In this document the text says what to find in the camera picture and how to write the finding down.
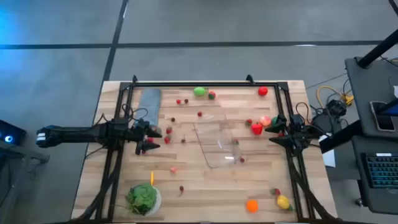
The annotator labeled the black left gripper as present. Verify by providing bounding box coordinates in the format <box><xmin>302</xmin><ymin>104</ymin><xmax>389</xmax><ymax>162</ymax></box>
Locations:
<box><xmin>126</xmin><ymin>119</ymin><xmax>163</xmax><ymax>156</ymax></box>

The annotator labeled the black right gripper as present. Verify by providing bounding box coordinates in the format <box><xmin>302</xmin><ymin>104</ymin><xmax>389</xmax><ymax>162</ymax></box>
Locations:
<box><xmin>265</xmin><ymin>114</ymin><xmax>307</xmax><ymax>149</ymax></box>

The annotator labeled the yellow toy lemon with leaf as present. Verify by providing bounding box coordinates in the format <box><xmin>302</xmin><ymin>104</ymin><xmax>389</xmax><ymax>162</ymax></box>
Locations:
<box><xmin>276</xmin><ymin>195</ymin><xmax>294</xmax><ymax>212</ymax></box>

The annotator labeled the orange toy orange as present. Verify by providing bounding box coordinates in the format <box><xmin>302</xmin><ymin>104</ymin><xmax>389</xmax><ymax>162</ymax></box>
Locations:
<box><xmin>246</xmin><ymin>199</ymin><xmax>259</xmax><ymax>213</ymax></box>

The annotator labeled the grey folded cloth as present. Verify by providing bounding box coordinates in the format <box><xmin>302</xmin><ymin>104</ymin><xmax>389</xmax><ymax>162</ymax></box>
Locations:
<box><xmin>136</xmin><ymin>88</ymin><xmax>162</xmax><ymax>128</ymax></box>

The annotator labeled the black power supply box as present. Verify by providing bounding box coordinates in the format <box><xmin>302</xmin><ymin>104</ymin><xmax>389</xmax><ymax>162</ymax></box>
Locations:
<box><xmin>312</xmin><ymin>113</ymin><xmax>333</xmax><ymax>134</ymax></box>

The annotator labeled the white paper sheet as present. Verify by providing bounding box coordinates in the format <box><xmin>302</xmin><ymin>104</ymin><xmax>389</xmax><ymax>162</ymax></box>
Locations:
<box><xmin>322</xmin><ymin>149</ymin><xmax>336</xmax><ymax>168</ymax></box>

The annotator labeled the black power adapter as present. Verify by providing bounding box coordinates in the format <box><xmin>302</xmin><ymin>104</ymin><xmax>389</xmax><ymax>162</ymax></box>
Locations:
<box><xmin>326</xmin><ymin>99</ymin><xmax>348</xmax><ymax>118</ymax></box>

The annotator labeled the black stand pole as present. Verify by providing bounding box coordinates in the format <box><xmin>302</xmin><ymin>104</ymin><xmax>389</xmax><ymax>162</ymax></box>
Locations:
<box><xmin>319</xmin><ymin>119</ymin><xmax>364</xmax><ymax>154</ymax></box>
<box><xmin>356</xmin><ymin>29</ymin><xmax>398</xmax><ymax>68</ymax></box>

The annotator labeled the green plant in white pot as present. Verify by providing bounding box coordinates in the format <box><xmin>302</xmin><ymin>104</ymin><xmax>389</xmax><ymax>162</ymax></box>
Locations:
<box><xmin>125</xmin><ymin>182</ymin><xmax>162</xmax><ymax>217</ymax></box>

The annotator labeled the clear plastic container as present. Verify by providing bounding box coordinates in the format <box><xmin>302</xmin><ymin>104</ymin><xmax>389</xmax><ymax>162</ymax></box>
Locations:
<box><xmin>193</xmin><ymin>114</ymin><xmax>243</xmax><ymax>169</ymax></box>

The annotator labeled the grey side desk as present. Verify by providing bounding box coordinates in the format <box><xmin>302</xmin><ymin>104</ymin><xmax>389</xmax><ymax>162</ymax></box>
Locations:
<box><xmin>344</xmin><ymin>57</ymin><xmax>398</xmax><ymax>138</ymax></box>
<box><xmin>351</xmin><ymin>135</ymin><xmax>398</xmax><ymax>215</ymax></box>

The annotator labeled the black smartphone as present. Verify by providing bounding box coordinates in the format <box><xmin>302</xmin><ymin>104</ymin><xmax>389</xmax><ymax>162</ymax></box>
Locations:
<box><xmin>369</xmin><ymin>100</ymin><xmax>396</xmax><ymax>133</ymax></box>

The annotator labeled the black backlit keyboard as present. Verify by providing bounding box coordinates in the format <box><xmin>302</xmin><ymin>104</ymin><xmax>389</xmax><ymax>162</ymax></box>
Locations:
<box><xmin>360</xmin><ymin>152</ymin><xmax>398</xmax><ymax>189</ymax></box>

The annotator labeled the black floor stand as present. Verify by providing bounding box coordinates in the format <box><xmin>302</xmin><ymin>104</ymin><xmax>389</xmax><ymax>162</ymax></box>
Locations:
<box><xmin>0</xmin><ymin>139</ymin><xmax>50</xmax><ymax>175</ymax></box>

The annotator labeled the black device with blue light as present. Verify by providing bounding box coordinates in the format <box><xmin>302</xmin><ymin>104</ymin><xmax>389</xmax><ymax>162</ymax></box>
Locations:
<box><xmin>0</xmin><ymin>119</ymin><xmax>27</xmax><ymax>146</ymax></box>

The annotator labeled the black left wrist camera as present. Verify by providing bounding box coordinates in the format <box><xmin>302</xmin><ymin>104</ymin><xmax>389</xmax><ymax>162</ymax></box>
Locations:
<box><xmin>134</xmin><ymin>119</ymin><xmax>150</xmax><ymax>131</ymax></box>

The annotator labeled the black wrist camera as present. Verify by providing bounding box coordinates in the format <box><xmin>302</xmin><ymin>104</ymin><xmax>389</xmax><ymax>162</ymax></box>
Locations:
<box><xmin>134</xmin><ymin>119</ymin><xmax>150</xmax><ymax>131</ymax></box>
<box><xmin>290</xmin><ymin>113</ymin><xmax>306</xmax><ymax>128</ymax></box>

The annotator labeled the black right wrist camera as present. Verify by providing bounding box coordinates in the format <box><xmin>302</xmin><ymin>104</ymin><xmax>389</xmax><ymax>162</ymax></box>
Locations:
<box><xmin>290</xmin><ymin>113</ymin><xmax>306</xmax><ymax>128</ymax></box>

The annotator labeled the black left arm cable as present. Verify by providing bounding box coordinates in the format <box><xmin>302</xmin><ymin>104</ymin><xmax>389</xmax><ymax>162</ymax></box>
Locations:
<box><xmin>121</xmin><ymin>103</ymin><xmax>149</xmax><ymax>125</ymax></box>

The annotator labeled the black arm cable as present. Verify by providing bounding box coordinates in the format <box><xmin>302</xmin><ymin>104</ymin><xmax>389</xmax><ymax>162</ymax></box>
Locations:
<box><xmin>295</xmin><ymin>101</ymin><xmax>312</xmax><ymax>118</ymax></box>
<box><xmin>121</xmin><ymin>103</ymin><xmax>149</xmax><ymax>125</ymax></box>

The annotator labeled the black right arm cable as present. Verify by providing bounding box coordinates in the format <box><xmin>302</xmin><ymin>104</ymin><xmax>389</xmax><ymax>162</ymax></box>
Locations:
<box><xmin>295</xmin><ymin>101</ymin><xmax>312</xmax><ymax>118</ymax></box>

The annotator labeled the yellow cable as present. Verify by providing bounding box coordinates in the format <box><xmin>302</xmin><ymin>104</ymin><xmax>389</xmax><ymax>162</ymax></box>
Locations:
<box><xmin>316</xmin><ymin>85</ymin><xmax>354</xmax><ymax>108</ymax></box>

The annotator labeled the black aluminium table frame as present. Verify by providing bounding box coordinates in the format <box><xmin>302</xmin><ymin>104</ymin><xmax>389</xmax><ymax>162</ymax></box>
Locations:
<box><xmin>74</xmin><ymin>81</ymin><xmax>338</xmax><ymax>224</ymax></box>

